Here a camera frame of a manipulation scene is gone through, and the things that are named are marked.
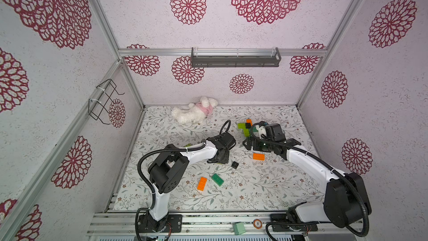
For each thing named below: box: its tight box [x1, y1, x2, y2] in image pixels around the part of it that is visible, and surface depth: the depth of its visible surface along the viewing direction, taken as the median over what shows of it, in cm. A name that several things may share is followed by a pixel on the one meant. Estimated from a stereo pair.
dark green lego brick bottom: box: [211, 172, 225, 187], surface depth 87 cm
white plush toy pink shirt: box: [171, 96, 218, 124], surface depth 108 cm
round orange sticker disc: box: [253, 218, 263, 230], surface depth 76 cm
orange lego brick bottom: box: [197, 176, 208, 192], surface depth 86 cm
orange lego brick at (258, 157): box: [252, 152, 265, 161], surface depth 97 cm
